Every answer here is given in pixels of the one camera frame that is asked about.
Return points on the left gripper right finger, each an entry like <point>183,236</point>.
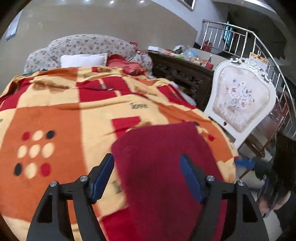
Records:
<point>227,209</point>

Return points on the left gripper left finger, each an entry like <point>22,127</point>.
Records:
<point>51,220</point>

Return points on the dark red knit sweater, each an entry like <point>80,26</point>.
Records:
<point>160,205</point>

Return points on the orange red checkered blanket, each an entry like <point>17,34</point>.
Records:
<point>57,125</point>

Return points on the white ornate chair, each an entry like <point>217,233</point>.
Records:
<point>242,96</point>

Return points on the dark carved wooden cabinet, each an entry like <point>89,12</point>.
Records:
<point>196,80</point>

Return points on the clutter on cabinet top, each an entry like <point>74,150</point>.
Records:
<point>189,54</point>

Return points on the white pillow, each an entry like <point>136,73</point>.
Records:
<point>83,60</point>

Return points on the floral grey bolster pillow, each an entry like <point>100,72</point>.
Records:
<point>49,57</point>

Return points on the metal stair railing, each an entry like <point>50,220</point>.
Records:
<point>233,41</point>

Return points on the red cushion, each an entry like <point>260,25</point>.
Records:
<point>130,68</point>

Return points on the wall calendar chart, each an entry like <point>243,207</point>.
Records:
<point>12,28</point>

